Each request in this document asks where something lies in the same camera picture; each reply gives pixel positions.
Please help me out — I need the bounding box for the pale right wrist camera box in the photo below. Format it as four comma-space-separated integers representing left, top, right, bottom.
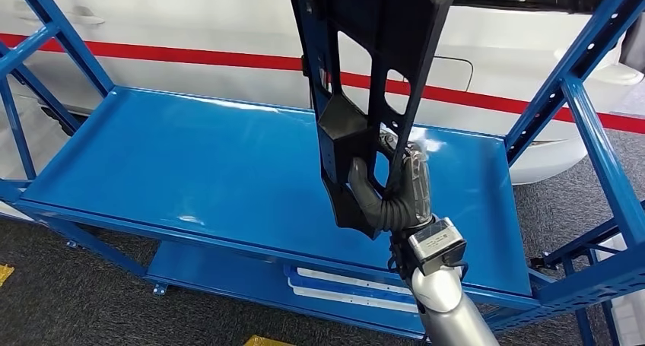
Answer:
407, 217, 468, 256

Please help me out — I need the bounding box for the black plastic plate bracket part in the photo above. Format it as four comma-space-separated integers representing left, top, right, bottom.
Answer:
286, 0, 461, 241

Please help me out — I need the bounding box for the white car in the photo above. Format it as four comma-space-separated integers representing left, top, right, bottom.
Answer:
0, 0, 645, 186

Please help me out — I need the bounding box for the blue metal shelf rack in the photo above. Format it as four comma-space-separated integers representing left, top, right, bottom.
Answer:
0, 0, 645, 346

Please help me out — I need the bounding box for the red barrier belt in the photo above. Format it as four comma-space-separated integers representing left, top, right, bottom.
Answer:
0, 33, 306, 73
342, 71, 645, 135

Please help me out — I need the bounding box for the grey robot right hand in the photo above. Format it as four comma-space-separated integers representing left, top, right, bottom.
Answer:
348, 131, 434, 234

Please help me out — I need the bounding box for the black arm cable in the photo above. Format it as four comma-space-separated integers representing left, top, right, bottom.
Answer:
386, 233, 471, 315

